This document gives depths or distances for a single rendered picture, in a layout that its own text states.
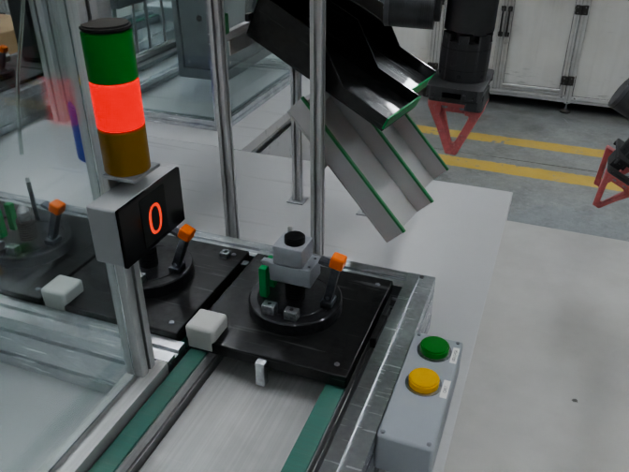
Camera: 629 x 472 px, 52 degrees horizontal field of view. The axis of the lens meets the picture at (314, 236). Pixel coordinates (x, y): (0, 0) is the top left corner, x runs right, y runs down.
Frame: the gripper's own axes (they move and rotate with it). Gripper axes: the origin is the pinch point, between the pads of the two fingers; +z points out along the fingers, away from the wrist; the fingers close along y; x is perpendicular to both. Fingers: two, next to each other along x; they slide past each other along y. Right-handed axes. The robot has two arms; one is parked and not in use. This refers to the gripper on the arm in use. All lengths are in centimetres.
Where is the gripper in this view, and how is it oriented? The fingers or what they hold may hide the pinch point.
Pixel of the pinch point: (451, 147)
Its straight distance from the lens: 84.5
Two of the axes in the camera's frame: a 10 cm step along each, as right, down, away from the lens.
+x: 9.3, 2.1, -3.0
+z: -0.3, 8.6, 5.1
